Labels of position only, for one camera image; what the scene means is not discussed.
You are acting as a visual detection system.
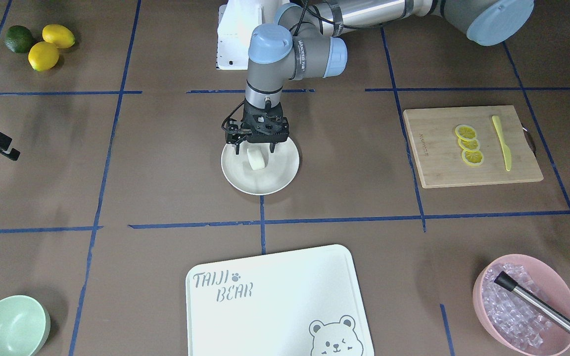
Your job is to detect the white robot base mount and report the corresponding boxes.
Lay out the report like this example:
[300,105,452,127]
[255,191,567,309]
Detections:
[216,0,288,70]

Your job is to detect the green lime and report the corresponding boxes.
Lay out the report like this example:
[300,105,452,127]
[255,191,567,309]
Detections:
[4,25,36,53]

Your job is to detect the yellow lemon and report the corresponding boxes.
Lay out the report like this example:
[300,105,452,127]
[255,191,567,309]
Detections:
[28,42,60,72]
[42,23,76,49]

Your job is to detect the pink bowl of ice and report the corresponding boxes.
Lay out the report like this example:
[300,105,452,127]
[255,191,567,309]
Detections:
[473,253,570,356]

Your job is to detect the cream round plate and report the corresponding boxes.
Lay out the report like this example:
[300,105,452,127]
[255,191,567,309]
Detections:
[220,138,299,195]

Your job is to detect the green bowl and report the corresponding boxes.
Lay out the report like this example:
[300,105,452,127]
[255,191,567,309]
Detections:
[0,295,50,356]

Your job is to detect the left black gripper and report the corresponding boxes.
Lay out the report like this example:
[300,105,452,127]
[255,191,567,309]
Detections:
[222,101,289,155]

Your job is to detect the metal scoop black handle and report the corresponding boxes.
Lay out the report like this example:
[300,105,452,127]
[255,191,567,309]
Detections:
[493,271,570,334]

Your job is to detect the bamboo cutting board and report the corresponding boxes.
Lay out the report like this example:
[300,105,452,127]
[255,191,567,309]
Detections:
[403,105,544,188]

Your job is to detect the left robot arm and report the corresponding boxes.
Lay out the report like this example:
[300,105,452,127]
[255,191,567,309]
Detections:
[217,0,534,155]

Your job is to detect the white bear tray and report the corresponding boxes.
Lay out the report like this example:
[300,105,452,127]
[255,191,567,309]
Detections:
[186,245,374,356]

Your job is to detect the yellow-green plastic knife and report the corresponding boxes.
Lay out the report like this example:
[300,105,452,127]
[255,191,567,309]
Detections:
[491,115,513,172]

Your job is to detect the bottom lemon slice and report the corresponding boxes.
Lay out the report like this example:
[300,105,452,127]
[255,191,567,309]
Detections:
[461,149,484,167]

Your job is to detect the middle lemon slice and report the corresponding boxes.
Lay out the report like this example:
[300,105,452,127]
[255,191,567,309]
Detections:
[457,138,481,152]

